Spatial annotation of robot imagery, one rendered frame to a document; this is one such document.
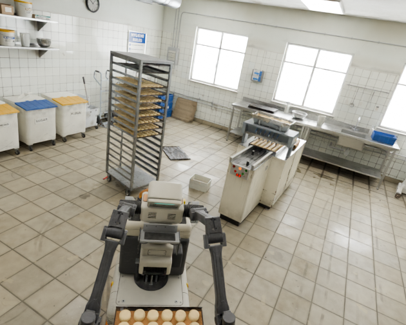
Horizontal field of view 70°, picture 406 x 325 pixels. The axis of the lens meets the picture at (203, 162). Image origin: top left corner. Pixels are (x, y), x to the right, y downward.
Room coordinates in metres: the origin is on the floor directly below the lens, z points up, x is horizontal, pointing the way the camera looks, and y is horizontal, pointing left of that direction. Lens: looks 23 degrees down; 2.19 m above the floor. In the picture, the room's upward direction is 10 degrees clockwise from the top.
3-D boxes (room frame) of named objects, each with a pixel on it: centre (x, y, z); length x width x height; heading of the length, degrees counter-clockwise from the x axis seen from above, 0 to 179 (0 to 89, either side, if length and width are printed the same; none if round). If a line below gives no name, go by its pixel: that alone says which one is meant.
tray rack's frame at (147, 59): (3.78, 0.99, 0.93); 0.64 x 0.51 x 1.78; 51
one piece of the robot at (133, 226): (1.93, 0.27, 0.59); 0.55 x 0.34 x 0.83; 102
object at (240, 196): (3.56, -0.62, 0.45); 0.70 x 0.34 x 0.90; 153
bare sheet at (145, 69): (3.79, 1.00, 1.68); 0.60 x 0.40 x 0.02; 51
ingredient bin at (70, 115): (5.14, 2.68, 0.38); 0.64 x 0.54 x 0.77; 64
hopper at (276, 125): (4.01, -0.85, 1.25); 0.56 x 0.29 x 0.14; 63
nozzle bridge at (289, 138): (4.01, -0.85, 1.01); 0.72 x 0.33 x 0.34; 63
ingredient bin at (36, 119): (4.55, 2.94, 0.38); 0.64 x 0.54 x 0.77; 66
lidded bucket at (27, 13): (4.75, 3.08, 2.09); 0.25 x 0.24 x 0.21; 67
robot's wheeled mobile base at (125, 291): (1.84, 0.25, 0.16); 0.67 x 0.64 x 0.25; 12
